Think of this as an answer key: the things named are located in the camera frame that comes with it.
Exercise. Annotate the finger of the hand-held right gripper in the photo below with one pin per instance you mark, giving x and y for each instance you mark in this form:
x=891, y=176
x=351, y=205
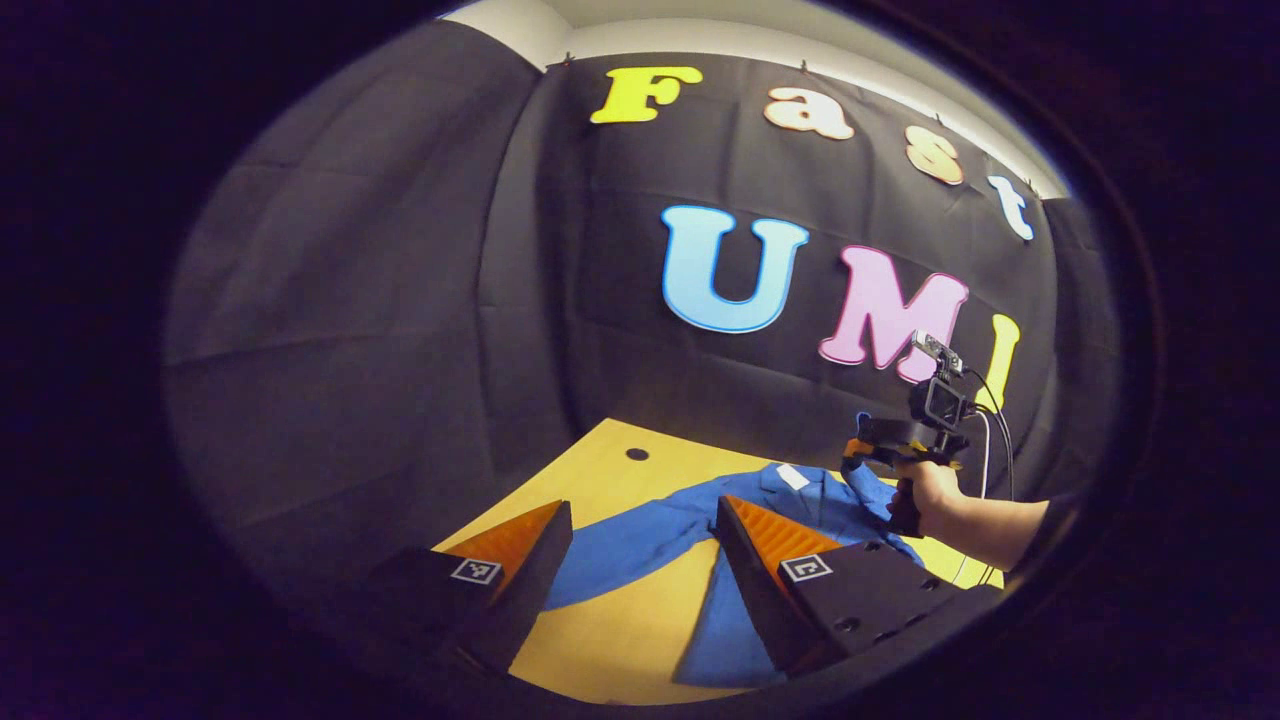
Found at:
x=855, y=450

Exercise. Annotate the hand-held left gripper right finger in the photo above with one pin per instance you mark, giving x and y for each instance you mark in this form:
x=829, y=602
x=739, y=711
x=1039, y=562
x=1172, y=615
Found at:
x=760, y=590

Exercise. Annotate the black backdrop cloth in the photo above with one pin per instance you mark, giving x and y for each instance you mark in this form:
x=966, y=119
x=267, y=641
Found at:
x=400, y=300

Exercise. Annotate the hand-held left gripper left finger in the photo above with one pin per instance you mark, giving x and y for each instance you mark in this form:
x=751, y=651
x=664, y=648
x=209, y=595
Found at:
x=530, y=580

